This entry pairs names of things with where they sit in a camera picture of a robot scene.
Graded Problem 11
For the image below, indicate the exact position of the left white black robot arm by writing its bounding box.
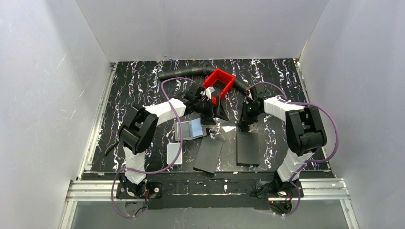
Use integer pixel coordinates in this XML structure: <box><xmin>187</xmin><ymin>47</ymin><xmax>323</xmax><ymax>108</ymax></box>
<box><xmin>118</xmin><ymin>83</ymin><xmax>229</xmax><ymax>185</ymax></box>

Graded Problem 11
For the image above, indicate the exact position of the black card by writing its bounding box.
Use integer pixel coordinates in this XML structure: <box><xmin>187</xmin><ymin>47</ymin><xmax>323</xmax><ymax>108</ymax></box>
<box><xmin>193</xmin><ymin>137</ymin><xmax>223</xmax><ymax>174</ymax></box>
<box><xmin>236</xmin><ymin>132</ymin><xmax>260</xmax><ymax>167</ymax></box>

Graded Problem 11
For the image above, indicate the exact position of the black corrugated hose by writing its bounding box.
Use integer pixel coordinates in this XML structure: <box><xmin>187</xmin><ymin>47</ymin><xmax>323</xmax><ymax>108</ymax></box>
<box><xmin>158</xmin><ymin>64</ymin><xmax>252</xmax><ymax>94</ymax></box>

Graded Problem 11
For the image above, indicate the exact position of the purple cable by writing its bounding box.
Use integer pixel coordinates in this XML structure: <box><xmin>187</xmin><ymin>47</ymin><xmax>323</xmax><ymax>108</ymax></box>
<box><xmin>248</xmin><ymin>81</ymin><xmax>340</xmax><ymax>217</ymax></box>
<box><xmin>110</xmin><ymin>77</ymin><xmax>197</xmax><ymax>219</ymax></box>

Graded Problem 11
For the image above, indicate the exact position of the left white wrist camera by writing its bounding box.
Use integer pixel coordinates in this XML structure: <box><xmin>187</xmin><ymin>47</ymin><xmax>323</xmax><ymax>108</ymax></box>
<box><xmin>204</xmin><ymin>87</ymin><xmax>215</xmax><ymax>99</ymax></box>

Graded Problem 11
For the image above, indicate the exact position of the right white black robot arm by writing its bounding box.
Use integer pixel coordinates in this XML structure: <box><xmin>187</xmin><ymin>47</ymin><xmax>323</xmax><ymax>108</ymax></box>
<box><xmin>238</xmin><ymin>82</ymin><xmax>327</xmax><ymax>185</ymax></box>

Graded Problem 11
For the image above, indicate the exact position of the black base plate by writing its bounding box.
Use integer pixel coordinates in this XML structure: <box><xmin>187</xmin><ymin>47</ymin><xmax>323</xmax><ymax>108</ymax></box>
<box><xmin>251</xmin><ymin>180</ymin><xmax>304</xmax><ymax>200</ymax></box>
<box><xmin>115</xmin><ymin>182</ymin><xmax>163</xmax><ymax>199</ymax></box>

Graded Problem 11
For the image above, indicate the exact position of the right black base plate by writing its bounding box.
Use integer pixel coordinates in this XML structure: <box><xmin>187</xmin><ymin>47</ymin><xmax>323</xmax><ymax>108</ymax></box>
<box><xmin>251</xmin><ymin>180</ymin><xmax>304</xmax><ymax>200</ymax></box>

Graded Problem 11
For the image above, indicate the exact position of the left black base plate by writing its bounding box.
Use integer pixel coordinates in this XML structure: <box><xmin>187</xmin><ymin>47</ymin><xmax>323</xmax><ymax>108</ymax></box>
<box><xmin>115</xmin><ymin>182</ymin><xmax>163</xmax><ymax>199</ymax></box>

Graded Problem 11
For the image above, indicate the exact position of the red plastic tray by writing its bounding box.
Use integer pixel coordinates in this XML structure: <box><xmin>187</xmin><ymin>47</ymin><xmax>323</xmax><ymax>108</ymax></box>
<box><xmin>202</xmin><ymin>68</ymin><xmax>236</xmax><ymax>100</ymax></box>

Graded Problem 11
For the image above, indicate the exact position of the black card right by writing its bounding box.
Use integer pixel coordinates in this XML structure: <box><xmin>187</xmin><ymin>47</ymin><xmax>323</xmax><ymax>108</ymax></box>
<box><xmin>236</xmin><ymin>132</ymin><xmax>260</xmax><ymax>167</ymax></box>

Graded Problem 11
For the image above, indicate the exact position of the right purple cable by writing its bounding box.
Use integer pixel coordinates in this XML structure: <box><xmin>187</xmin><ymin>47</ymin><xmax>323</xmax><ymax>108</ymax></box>
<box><xmin>248</xmin><ymin>81</ymin><xmax>340</xmax><ymax>217</ymax></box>

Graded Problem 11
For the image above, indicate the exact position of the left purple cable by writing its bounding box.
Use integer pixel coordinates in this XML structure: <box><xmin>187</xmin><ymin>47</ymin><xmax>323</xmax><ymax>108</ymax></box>
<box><xmin>110</xmin><ymin>77</ymin><xmax>197</xmax><ymax>219</ymax></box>

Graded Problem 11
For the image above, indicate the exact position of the white striped credit card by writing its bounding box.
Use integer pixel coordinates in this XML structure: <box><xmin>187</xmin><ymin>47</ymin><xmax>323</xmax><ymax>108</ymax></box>
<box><xmin>222</xmin><ymin>126</ymin><xmax>236</xmax><ymax>133</ymax></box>

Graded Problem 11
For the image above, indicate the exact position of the black card left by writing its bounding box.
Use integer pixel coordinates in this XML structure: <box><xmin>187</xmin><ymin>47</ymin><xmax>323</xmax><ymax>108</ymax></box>
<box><xmin>193</xmin><ymin>137</ymin><xmax>223</xmax><ymax>174</ymax></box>

